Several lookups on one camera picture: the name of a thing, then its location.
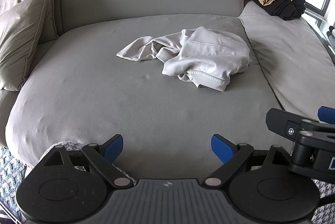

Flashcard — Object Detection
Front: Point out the white printed t-shirt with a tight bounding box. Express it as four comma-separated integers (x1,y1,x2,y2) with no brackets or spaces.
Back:
117,26,251,92

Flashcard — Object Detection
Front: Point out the grey seat cushion right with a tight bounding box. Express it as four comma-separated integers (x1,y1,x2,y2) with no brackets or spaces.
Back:
240,1,334,119

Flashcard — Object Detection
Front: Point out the houndstooth trouser leg right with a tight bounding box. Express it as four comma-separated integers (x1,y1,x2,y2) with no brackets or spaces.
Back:
289,147,335,224

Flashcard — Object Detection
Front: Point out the houndstooth trouser leg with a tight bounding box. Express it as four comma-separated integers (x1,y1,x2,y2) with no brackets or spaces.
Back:
289,147,335,224
1,141,135,223

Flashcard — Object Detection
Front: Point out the grey round sofa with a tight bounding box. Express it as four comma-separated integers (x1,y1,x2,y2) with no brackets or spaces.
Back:
1,0,334,179

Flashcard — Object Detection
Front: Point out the houndstooth trouser leg left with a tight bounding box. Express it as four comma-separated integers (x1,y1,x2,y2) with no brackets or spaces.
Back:
1,141,135,223

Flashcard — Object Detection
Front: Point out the black folded garment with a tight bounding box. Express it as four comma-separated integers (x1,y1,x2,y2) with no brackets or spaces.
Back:
252,0,305,21

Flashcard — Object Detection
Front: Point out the olive front pillow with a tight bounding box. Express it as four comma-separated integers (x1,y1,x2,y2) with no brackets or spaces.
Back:
1,0,48,91

